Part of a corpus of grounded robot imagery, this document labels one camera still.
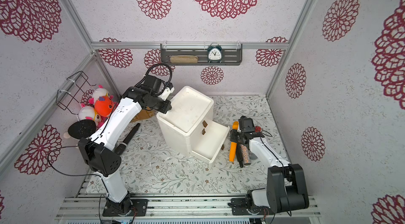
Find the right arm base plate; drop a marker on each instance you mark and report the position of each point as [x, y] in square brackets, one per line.
[242, 206]

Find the black wire wall basket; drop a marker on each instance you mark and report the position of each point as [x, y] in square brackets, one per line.
[77, 93]

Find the white three-drawer cabinet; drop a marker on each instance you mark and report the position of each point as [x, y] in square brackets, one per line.
[182, 126]

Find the teal alarm clock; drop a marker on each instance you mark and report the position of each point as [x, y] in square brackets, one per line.
[215, 54]

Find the orange fish plush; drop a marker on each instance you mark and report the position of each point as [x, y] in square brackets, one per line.
[104, 106]

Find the brown plush toy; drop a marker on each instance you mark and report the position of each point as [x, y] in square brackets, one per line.
[144, 114]

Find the grey wall shelf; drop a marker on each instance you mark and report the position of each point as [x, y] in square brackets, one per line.
[232, 54]

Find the pink white plush upper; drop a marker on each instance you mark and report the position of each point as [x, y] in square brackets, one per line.
[99, 92]

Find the pink white plush lower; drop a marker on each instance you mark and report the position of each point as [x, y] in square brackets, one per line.
[89, 113]

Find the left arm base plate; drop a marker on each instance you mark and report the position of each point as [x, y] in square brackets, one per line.
[131, 207]

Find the silver glitter microphone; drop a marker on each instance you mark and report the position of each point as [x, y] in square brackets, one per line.
[245, 155]

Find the white bottom drawer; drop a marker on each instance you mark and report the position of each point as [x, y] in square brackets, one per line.
[211, 139]

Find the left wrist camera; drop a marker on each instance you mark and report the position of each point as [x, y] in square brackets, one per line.
[157, 87]

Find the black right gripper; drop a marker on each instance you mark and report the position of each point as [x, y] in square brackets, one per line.
[239, 141]

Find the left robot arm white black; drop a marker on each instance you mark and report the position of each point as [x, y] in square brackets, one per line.
[98, 149]

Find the pink white plush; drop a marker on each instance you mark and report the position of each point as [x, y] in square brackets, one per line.
[89, 113]
[99, 92]

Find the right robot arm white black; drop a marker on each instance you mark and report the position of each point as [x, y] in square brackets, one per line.
[285, 189]

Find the black-haired doll striped shirt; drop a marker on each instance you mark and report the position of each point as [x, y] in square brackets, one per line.
[81, 129]

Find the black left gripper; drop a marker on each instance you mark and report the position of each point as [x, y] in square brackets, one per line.
[166, 108]

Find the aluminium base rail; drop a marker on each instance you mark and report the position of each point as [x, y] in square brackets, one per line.
[157, 206]

